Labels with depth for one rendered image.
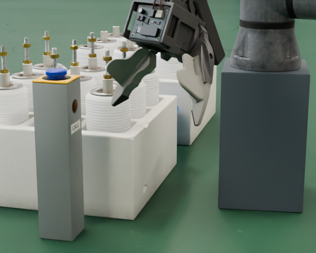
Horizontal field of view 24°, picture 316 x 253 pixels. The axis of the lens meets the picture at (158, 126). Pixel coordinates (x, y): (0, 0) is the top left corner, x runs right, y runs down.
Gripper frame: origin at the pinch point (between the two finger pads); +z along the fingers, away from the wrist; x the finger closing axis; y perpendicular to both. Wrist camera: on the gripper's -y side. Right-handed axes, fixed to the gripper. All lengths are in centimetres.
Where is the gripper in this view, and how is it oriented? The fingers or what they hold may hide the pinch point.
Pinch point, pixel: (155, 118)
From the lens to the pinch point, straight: 97.0
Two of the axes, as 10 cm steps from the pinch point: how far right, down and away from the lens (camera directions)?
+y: -6.0, -2.3, -7.6
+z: -2.9, 9.6, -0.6
